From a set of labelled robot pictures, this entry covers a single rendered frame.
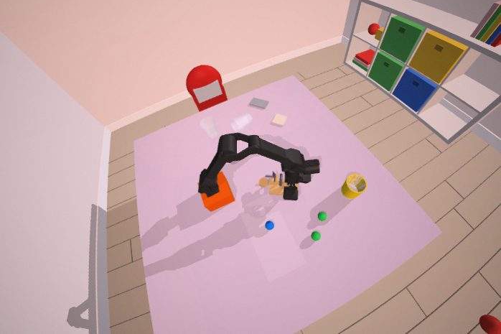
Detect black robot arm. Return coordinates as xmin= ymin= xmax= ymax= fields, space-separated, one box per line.
xmin=198 ymin=133 xmax=320 ymax=198

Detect grey flat rectangular tile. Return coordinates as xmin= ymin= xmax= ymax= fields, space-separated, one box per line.
xmin=249 ymin=98 xmax=269 ymax=108

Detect peach flat bar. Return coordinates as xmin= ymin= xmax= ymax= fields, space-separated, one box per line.
xmin=272 ymin=113 xmax=287 ymax=126

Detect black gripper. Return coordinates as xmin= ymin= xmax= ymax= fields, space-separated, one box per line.
xmin=283 ymin=172 xmax=299 ymax=200

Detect white plastic cup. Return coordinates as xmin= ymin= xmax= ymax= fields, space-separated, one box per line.
xmin=200 ymin=116 xmax=217 ymax=139
xmin=230 ymin=113 xmax=253 ymax=133

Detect yellow mug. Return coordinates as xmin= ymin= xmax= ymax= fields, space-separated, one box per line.
xmin=341 ymin=174 xmax=367 ymax=199

